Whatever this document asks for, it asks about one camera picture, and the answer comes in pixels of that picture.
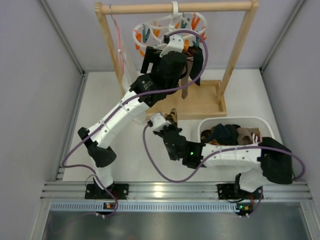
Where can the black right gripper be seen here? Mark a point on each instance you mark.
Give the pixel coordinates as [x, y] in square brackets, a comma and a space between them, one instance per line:
[168, 127]

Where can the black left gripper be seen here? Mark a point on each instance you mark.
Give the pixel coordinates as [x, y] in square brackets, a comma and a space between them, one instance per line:
[187, 56]

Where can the white plastic clip hanger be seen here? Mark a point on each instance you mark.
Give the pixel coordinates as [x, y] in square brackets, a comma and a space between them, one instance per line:
[151, 33]

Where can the dark navy sock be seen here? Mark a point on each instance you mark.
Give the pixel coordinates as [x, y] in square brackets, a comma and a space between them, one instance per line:
[197, 59]

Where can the navy sock with bear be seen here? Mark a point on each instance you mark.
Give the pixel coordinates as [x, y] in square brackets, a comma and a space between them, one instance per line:
[225, 134]

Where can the brown striped sock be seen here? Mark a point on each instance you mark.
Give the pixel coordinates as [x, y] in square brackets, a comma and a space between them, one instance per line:
[247, 136]

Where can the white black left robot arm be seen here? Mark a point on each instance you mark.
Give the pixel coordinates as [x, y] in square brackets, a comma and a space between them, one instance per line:
[142, 95]

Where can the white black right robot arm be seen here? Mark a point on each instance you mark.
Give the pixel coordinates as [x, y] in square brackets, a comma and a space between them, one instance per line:
[266, 161]

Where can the white hanging cloth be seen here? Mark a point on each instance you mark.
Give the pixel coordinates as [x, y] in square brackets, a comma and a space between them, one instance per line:
[130, 74]

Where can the argyle patterned sock in basket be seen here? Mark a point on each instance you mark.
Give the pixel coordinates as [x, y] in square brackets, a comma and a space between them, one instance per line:
[206, 137]

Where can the wooden clothes rack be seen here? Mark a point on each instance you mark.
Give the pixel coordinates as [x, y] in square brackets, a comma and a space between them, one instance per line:
[206, 101]

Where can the white perforated plastic basket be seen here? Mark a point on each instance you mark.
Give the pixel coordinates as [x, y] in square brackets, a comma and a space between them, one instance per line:
[243, 122]

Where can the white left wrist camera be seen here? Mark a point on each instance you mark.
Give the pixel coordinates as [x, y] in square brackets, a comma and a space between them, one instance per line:
[174, 43]

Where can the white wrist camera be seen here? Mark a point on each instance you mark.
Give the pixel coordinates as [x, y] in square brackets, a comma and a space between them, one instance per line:
[157, 122]
[174, 43]

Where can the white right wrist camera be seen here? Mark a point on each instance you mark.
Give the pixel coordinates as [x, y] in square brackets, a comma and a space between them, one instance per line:
[157, 122]

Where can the aluminium rail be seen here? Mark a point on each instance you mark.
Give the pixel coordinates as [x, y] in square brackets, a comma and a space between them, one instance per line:
[75, 190]

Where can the perforated cable tray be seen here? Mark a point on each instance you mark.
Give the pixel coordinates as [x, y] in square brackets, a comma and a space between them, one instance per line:
[127, 206]

